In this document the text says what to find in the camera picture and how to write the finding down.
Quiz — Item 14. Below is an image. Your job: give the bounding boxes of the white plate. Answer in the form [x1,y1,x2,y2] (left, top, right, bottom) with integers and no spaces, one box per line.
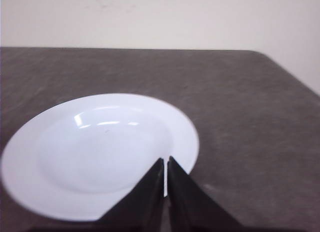
[0,93,200,221]

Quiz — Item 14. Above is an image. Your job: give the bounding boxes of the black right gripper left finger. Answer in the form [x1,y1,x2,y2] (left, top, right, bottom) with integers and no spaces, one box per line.
[98,158,164,231]

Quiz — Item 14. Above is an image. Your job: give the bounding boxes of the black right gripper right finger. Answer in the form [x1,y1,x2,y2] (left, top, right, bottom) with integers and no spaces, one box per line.
[167,156,247,231]

